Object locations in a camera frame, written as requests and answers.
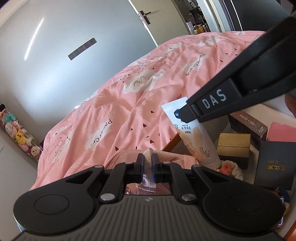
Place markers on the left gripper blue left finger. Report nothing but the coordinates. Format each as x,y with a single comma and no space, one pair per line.
114,186

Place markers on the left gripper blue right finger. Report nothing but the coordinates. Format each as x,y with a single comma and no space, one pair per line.
159,166

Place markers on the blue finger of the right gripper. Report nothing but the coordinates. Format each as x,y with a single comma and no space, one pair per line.
187,115

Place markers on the white cream tube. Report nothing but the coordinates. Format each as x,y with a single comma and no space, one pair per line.
193,135

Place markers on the photo card box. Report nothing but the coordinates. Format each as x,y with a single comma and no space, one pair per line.
242,122

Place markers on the gold gift box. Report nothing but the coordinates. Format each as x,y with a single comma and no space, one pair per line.
235,147

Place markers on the pink card envelope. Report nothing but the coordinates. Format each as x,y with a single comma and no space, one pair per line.
281,133

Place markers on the crochet bear with flowers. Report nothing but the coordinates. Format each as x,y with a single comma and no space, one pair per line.
230,168

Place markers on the black box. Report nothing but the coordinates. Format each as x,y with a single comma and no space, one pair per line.
275,165

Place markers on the duck plush blue outfit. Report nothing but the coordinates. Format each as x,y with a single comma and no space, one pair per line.
285,199

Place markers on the pink bed duvet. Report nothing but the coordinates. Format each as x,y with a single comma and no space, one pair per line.
126,115

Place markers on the orange cardboard box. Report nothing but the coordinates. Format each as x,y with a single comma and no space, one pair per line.
206,204

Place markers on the plush toy column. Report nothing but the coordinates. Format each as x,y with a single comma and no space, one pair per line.
19,134

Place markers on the white door with handle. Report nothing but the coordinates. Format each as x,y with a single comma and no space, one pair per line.
161,18

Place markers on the wall switch panel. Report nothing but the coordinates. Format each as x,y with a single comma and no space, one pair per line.
82,48

